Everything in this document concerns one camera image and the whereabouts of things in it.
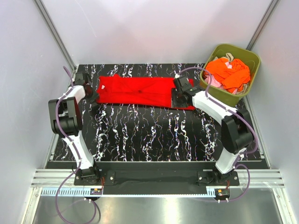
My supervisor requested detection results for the red t-shirt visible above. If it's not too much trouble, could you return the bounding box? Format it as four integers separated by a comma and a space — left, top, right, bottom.
96, 74, 195, 110

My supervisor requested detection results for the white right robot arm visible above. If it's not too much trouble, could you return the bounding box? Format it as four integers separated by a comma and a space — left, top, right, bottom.
171, 76, 255, 186

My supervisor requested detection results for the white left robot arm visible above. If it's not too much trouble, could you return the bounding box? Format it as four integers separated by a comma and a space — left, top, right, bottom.
48, 72, 101, 185

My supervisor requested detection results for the pink garment in bin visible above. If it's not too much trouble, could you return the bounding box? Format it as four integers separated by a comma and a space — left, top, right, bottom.
205, 61, 231, 88

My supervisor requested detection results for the orange t-shirt in bin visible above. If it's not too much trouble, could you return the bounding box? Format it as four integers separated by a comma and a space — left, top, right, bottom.
204, 57, 251, 94

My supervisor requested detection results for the beige garment in bin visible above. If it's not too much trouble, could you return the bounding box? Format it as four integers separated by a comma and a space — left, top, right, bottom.
213, 53, 234, 63

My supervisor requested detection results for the olive green plastic bin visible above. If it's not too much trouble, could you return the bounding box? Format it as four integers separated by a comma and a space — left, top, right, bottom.
199, 44, 261, 107

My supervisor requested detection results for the right small controller board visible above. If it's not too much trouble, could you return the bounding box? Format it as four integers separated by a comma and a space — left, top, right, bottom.
216, 189, 230, 197

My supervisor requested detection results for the small controller board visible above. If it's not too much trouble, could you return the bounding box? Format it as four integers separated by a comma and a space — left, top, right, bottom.
216, 189, 230, 197
90, 188, 103, 196

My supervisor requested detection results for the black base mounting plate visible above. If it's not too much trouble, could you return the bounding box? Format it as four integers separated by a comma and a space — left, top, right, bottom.
74, 162, 239, 196

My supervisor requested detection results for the left small controller board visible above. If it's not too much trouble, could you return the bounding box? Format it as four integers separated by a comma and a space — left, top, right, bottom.
90, 188, 103, 196

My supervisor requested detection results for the aluminium left corner post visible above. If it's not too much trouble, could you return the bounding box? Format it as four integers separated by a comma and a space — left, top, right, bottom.
33, 0, 77, 71

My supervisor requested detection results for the aluminium corner post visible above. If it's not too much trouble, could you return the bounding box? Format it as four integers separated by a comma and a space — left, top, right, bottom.
246, 0, 280, 51
33, 0, 77, 71

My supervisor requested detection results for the aluminium front rail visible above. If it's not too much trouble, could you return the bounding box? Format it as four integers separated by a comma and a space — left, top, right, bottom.
31, 169, 284, 198

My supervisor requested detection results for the aluminium right corner post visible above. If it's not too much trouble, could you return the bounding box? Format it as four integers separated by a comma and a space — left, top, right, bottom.
246, 0, 280, 51

